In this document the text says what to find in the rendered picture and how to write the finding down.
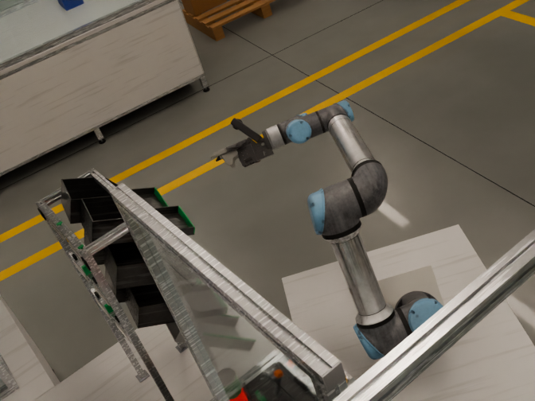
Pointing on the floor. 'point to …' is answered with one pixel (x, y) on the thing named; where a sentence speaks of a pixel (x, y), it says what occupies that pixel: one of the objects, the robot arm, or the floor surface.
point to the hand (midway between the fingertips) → (212, 157)
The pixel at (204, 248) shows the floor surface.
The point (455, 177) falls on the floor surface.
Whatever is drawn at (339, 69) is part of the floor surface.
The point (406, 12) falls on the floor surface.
